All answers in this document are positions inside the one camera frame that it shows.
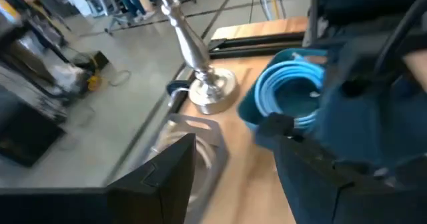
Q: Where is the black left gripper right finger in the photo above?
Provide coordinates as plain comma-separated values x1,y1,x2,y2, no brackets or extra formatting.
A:
256,112,355,224

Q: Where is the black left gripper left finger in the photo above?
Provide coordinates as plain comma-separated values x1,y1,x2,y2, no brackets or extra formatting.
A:
107,133,197,224

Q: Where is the blue ethernet cable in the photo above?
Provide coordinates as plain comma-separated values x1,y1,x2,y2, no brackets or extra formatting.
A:
254,52,326,131

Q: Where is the clear plastic bin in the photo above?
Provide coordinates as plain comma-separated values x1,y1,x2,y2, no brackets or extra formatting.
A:
143,113,231,224

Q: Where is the blue plastic bin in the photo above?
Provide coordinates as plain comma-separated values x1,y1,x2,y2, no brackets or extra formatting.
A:
237,47,330,151

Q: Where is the white shade silver table lamp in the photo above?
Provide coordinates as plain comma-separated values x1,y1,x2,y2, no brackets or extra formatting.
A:
151,0,238,115

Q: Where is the black equipment case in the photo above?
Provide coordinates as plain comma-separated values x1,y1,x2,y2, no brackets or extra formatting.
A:
0,83,67,169

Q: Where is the black floor box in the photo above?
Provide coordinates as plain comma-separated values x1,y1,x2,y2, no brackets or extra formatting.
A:
71,49,110,92

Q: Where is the grey office chair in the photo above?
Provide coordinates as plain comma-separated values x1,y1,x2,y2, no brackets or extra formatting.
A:
99,0,134,35

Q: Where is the person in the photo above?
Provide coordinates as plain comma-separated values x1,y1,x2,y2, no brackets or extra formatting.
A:
111,0,157,23

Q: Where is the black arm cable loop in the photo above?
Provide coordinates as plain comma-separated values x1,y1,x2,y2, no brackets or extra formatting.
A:
375,0,427,75

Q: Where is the grey floor cable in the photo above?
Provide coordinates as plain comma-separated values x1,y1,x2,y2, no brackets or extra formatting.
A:
108,69,133,87

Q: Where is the yellow wire bundle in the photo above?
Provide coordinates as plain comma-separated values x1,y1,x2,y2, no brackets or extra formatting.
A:
268,0,280,20

